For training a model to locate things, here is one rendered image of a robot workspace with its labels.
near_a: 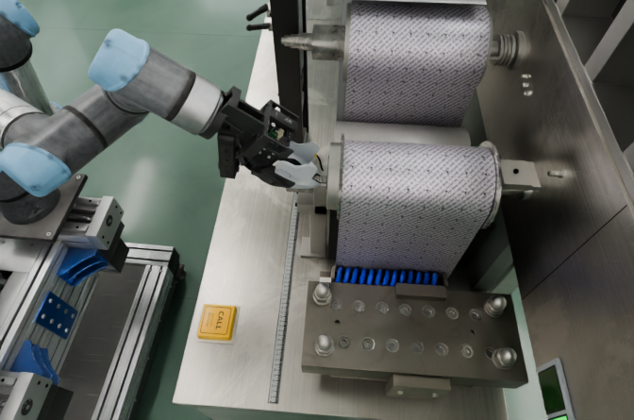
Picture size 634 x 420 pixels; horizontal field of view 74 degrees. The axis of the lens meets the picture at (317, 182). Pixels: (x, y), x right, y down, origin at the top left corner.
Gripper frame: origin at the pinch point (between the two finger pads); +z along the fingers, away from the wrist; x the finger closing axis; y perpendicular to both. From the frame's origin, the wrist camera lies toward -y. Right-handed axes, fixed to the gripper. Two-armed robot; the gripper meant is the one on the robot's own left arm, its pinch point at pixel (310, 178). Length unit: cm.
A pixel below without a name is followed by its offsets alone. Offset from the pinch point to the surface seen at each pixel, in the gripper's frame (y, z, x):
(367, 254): -6.3, 19.6, -4.6
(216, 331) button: -38.2, 7.0, -16.7
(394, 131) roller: 7.4, 13.1, 14.2
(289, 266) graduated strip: -31.4, 18.8, 0.1
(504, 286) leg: -11, 80, 9
